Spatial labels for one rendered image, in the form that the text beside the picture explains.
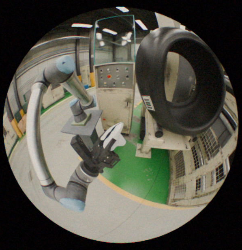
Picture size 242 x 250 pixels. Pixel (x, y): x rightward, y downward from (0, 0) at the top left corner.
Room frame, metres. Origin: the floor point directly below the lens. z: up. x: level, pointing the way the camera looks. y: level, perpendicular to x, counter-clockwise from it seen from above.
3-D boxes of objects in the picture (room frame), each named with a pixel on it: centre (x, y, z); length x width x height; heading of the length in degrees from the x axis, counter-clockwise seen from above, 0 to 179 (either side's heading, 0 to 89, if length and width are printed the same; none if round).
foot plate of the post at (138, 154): (0.60, -0.40, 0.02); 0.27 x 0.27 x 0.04; 76
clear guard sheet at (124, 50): (1.02, 0.10, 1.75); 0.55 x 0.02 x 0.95; 76
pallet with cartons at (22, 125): (1.07, 5.58, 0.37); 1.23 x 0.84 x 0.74; 56
